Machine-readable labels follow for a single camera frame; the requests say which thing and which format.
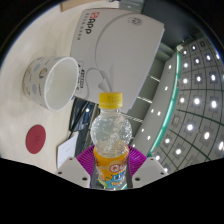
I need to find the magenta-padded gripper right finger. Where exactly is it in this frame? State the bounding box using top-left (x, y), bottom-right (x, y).
top-left (125, 145), bottom-right (169, 189)

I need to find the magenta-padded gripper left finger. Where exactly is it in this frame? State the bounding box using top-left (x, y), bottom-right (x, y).
top-left (54, 145), bottom-right (98, 189)

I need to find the clear bottle with yellow cap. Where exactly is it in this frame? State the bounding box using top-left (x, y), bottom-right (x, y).
top-left (89, 92), bottom-right (133, 191)

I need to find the white paper sheet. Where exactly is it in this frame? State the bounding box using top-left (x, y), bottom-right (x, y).
top-left (55, 131), bottom-right (80, 170)

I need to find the black bag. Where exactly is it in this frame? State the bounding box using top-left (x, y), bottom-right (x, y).
top-left (68, 97), bottom-right (101, 141)

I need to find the flat round red coaster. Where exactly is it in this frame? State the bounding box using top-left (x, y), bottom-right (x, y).
top-left (25, 124), bottom-right (47, 155)

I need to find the white patterned paper cup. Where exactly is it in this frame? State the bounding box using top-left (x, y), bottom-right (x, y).
top-left (21, 55), bottom-right (80, 112)

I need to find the group of ceiling lights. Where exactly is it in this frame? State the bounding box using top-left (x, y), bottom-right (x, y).
top-left (143, 36), bottom-right (224, 174)

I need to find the large white printed carton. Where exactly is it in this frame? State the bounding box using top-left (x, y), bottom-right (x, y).
top-left (69, 8), bottom-right (166, 114)

